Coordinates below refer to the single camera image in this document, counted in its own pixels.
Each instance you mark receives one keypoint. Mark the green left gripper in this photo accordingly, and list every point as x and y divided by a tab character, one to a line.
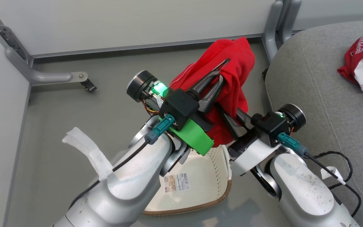
197	138

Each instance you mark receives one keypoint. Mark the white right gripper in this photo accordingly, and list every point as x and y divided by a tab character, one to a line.
250	154

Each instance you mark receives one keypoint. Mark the plain red garment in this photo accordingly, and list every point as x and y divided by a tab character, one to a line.
235	63

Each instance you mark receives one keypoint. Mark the red and white jersey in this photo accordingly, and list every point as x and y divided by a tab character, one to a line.
353	60

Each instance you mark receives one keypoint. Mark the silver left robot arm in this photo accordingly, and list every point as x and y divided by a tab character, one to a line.
131	186

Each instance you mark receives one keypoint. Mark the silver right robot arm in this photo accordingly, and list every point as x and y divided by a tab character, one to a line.
301	192

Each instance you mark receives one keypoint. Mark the cream plastic laundry basket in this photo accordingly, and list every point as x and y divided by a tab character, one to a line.
206	176

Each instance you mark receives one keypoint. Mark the barcode sticker on basket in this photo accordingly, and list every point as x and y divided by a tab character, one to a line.
176	183

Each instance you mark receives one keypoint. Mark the black round right gripper motor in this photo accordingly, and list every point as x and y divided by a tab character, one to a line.
295	115

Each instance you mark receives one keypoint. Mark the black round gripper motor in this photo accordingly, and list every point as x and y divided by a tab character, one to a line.
295	115
139	83

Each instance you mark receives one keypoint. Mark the black round left gripper motor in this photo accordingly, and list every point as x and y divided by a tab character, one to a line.
139	83

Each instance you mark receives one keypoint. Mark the grey fabric sofa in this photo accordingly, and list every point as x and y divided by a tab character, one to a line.
320	104

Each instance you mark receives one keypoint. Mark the white tape strip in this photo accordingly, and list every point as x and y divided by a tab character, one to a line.
90	151

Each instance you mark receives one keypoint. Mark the grey metal leg with bolt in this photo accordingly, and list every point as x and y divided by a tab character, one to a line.
49	76

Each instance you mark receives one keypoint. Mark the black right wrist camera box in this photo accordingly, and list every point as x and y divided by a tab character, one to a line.
269	126

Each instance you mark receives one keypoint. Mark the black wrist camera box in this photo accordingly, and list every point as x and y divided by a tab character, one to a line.
269	126
178	107

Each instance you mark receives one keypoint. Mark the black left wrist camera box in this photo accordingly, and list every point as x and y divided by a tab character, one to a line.
178	107

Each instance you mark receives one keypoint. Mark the grey slotted metal bracket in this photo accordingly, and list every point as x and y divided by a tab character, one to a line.
11	42

